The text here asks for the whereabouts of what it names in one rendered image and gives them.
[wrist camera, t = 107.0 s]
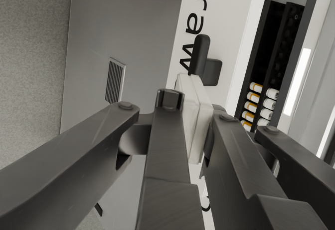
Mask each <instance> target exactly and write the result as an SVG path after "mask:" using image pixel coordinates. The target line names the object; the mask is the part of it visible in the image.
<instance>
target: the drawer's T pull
mask: <svg viewBox="0 0 335 230"><path fill-rule="evenodd" d="M209 46H210V37H209V36H208V35H206V34H198V35H197V36H196V37H195V40H194V45H193V50H192V54H191V59H190V64H189V69H188V75H189V76H191V74H193V75H198V76H199V77H200V79H201V81H202V84H203V85H204V86H217V84H218V81H219V76H220V72H221V68H222V61H221V60H218V59H212V58H207V55H208V51H209Z"/></svg>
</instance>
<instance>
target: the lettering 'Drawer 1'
mask: <svg viewBox="0 0 335 230"><path fill-rule="evenodd" d="M203 1H204V9H203V10H206V8H207V2H206V0H203ZM192 17H194V19H195V23H194V29H193V30H192V29H191V28H190V26H189V21H190V19H191V18H192ZM196 26H197V15H196V14H195V13H191V14H190V15H189V16H188V19H187V27H188V28H186V31H185V32H188V33H191V34H199V33H200V32H201V30H202V27H203V16H201V24H200V28H199V29H198V30H196ZM193 45H194V44H186V45H183V46H182V50H183V51H185V52H186V53H187V54H188V55H189V56H190V57H191V54H192V53H191V52H189V51H188V50H187V49H186V48H193ZM190 59H191V58H184V59H180V62H179V63H180V64H181V65H182V66H183V67H184V68H185V69H186V70H187V71H188V69H189V67H188V66H187V65H186V64H185V63H184V62H190Z"/></svg>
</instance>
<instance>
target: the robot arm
mask: <svg viewBox="0 0 335 230"><path fill-rule="evenodd" d="M139 112H140V108H139V107H138V106H137V105H135V104H132V103H130V102H125V101H120V102H115V103H112V104H110V105H109V106H107V107H105V108H104V109H102V110H100V111H99V112H97V113H95V114H94V115H92V116H90V117H89V118H87V119H85V120H84V121H82V122H80V123H78V124H77V125H75V126H73V127H72V128H70V129H68V130H67V131H65V132H63V133H62V134H60V135H58V136H57V137H55V138H53V139H52V140H50V141H48V142H46V143H45V144H43V145H41V146H40V147H38V148H36V149H35V150H33V151H31V152H30V153H28V154H26V155H25V156H23V157H21V158H20V159H18V160H16V161H14V162H13V163H11V164H9V165H8V166H6V167H4V168H3V169H1V170H0V230H75V229H76V228H77V227H78V226H79V225H80V223H81V222H82V221H83V220H84V219H85V217H86V216H87V215H88V214H89V212H90V211H91V210H92V209H93V208H94V206H95V205H96V204H97V203H98V202H99V200H100V199H101V198H102V197H103V195H104V194H105V193H106V192H107V190H108V189H109V188H110V187H111V185H112V184H113V183H114V182H115V181H116V179H117V178H118V177H119V176H120V175H121V173H122V172H123V171H124V170H125V169H126V167H127V166H128V165H129V164H130V162H131V161H132V156H133V155H146V161H145V167H144V174H143V180H142V186H141V192H140V199H139V205H138V211H137V217H136V224H135V230H205V226H204V220H203V214H202V208H201V202H200V195H199V189H198V185H196V184H191V182H190V174H189V166H188V164H189V163H190V164H196V165H198V164H199V163H201V160H202V156H203V153H204V158H203V162H202V167H201V171H200V175H199V179H201V177H203V176H204V177H205V178H204V180H205V183H206V188H207V193H208V198H209V203H210V208H211V213H212V218H213V223H214V228H215V230H335V169H334V168H333V167H331V166H330V165H328V164H327V163H326V162H324V161H323V160H322V159H320V158H319V157H317V156H316V155H315V154H313V153H312V152H310V151H309V150H308V149H306V148H305V147H303V146H302V145H301V144H299V143H298V142H296V141H295V140H294V139H292V138H291V137H290V136H288V135H287V134H285V133H284V132H282V131H281V130H279V129H278V128H276V127H273V126H269V125H267V126H257V129H256V133H252V132H248V131H246V130H245V128H244V127H243V125H242V123H241V122H240V121H239V120H238V119H237V118H236V117H233V116H231V115H229V114H228V113H227V112H226V110H225V108H223V107H222V106H220V105H217V104H211V102H210V100H209V97H208V95H207V93H206V91H205V88H204V86H203V84H202V81H201V79H200V77H199V76H198V75H193V74H191V76H189V75H188V74H187V73H181V72H180V73H179V74H177V80H176V85H175V90H173V89H166V88H162V89H159V90H158V92H157V97H156V102H155V108H154V112H152V113H149V114H139ZM277 161H279V166H280V167H279V172H278V175H277V177H275V176H274V175H273V174H274V171H275V168H276V165H277Z"/></svg>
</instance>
